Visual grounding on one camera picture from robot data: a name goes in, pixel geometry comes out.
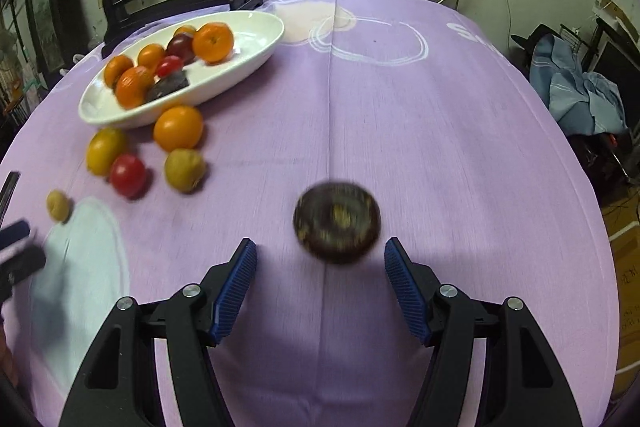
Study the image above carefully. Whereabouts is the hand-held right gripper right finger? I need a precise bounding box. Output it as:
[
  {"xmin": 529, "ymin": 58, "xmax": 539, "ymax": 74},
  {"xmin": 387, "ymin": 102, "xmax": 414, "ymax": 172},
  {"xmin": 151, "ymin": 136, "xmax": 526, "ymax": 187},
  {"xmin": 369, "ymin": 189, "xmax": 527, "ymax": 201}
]
[{"xmin": 384, "ymin": 237, "xmax": 583, "ymax": 427}]

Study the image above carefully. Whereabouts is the green-yellow tangerine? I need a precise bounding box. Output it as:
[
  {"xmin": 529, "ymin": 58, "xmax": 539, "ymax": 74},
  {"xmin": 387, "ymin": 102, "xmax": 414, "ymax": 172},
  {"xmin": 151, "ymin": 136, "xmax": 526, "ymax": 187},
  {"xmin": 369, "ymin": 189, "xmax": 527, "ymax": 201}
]
[{"xmin": 165, "ymin": 148, "xmax": 206, "ymax": 193}]

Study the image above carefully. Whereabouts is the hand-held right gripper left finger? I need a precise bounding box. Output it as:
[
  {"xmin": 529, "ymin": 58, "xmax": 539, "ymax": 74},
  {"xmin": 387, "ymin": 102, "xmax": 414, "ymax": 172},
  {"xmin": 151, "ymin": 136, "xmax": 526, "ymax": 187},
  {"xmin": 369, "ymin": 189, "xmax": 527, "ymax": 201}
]
[{"xmin": 59, "ymin": 237, "xmax": 259, "ymax": 427}]

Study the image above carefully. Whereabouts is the purple tablecloth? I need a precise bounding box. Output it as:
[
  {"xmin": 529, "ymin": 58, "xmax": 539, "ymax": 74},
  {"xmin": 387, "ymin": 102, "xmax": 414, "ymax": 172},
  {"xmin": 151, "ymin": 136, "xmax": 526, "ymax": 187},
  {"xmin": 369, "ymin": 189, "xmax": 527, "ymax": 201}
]
[{"xmin": 0, "ymin": 0, "xmax": 618, "ymax": 427}]

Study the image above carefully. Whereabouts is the blue clothes pile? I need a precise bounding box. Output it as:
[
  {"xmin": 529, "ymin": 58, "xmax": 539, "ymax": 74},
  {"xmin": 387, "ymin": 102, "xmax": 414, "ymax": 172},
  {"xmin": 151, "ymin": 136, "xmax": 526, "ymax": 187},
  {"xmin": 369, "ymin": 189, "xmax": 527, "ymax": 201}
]
[{"xmin": 529, "ymin": 34, "xmax": 628, "ymax": 138}]

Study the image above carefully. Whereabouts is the large brown water chestnut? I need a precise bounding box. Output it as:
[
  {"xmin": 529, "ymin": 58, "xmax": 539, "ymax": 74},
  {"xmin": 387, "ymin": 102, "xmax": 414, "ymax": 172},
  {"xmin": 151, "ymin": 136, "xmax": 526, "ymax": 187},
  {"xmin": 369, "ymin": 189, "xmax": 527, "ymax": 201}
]
[{"xmin": 293, "ymin": 180, "xmax": 382, "ymax": 265}]

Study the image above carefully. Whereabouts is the large orange tangerine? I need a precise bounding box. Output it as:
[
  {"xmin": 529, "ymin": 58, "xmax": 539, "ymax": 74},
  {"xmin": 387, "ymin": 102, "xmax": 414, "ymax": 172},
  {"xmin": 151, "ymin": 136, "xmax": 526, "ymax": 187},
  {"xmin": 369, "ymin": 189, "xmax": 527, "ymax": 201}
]
[
  {"xmin": 192, "ymin": 22, "xmax": 235, "ymax": 64},
  {"xmin": 153, "ymin": 105, "xmax": 205, "ymax": 152}
]

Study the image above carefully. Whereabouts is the small tan longan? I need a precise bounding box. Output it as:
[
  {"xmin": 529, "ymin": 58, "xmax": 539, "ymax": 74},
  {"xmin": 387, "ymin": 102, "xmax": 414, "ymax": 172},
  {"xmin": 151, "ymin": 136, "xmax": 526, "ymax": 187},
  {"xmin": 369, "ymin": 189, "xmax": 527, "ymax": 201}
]
[{"xmin": 46, "ymin": 190, "xmax": 71, "ymax": 223}]

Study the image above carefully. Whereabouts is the black hat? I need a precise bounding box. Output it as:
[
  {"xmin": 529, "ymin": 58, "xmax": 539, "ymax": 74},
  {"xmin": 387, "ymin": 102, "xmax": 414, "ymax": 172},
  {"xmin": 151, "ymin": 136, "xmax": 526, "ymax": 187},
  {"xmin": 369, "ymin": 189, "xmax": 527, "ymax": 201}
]
[{"xmin": 510, "ymin": 24, "xmax": 556, "ymax": 58}]

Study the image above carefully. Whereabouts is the yellow-orange tangerine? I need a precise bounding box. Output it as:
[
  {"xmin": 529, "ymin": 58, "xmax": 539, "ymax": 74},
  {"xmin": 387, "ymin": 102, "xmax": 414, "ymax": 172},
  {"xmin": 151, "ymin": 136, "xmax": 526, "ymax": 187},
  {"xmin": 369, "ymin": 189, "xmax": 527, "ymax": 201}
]
[{"xmin": 86, "ymin": 127, "xmax": 129, "ymax": 176}]

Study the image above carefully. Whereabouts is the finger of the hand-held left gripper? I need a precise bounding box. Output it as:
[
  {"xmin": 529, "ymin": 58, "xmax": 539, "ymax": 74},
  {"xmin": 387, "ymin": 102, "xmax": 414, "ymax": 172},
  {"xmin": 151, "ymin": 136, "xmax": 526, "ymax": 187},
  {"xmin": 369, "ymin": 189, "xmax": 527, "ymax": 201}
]
[
  {"xmin": 0, "ymin": 244, "xmax": 47, "ymax": 284},
  {"xmin": 0, "ymin": 219, "xmax": 32, "ymax": 249}
]

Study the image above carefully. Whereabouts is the white oval plate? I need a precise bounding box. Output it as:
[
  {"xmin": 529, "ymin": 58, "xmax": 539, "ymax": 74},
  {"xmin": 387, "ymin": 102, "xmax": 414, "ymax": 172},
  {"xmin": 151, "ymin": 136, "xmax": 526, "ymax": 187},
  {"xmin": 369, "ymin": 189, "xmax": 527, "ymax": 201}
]
[{"xmin": 78, "ymin": 11, "xmax": 285, "ymax": 129}]

